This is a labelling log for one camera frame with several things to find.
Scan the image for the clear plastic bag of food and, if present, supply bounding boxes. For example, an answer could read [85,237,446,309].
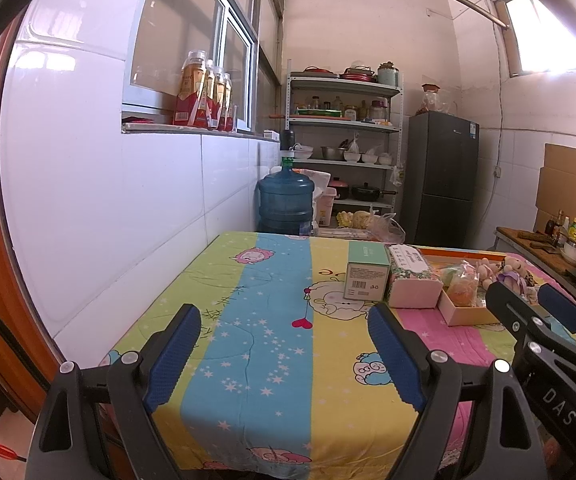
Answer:
[337,206,407,246]

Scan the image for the colourful printed blanket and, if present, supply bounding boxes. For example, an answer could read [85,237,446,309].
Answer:
[99,231,576,473]

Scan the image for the large sliding window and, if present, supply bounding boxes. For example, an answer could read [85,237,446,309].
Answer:
[122,0,287,134]

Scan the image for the kitchen counter with wooden board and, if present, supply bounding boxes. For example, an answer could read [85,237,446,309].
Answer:
[495,226,576,302]

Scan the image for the glass jar with red lid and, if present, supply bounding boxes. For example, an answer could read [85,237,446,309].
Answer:
[420,83,441,114]

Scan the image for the brown cardboard sheet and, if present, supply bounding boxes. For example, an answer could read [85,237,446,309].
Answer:
[534,143,576,242]

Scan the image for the teddy bear with purple ribbon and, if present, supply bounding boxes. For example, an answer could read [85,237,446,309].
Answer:
[498,255,538,304]

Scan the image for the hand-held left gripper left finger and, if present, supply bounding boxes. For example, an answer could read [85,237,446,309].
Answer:
[25,303,203,480]

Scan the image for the pink towel roll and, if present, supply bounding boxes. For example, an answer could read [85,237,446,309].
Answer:
[445,272,484,307]

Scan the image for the small high window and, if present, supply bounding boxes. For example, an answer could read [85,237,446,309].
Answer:
[492,0,576,80]

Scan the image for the black water pump dispenser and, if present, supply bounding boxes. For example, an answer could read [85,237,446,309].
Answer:
[279,130,297,169]

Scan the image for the cluster of condiment bottles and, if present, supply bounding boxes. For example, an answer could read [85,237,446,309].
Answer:
[545,210,576,271]

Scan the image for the pale plastic bucket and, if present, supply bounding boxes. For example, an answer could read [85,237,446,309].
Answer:
[315,190,337,229]

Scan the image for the black cooking pot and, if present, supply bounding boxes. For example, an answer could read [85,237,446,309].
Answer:
[350,182,399,204]

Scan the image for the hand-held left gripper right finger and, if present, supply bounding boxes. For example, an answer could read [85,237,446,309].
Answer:
[367,303,548,480]

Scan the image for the dark refrigerator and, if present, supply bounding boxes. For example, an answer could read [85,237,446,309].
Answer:
[403,111,480,250]

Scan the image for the teal canister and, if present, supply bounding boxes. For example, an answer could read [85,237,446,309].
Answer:
[377,61,400,86]

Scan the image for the mint green carton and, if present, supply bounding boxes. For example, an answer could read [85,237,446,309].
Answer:
[344,241,391,304]

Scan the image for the blue water jug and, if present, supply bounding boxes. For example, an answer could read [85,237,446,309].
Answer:
[258,167,315,236]

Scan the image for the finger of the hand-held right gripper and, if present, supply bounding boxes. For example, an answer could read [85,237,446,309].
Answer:
[538,282,576,357]
[485,280,576,392]

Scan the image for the wrapped noodle bundle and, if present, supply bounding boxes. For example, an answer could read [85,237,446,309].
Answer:
[318,229,371,240]

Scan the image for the floral tissue box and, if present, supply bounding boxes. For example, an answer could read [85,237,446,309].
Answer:
[384,243,444,310]

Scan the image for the grey metal shelf rack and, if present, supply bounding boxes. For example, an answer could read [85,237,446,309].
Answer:
[286,70,403,233]

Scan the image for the orange shallow cardboard box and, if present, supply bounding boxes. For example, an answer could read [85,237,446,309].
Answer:
[420,247,576,328]

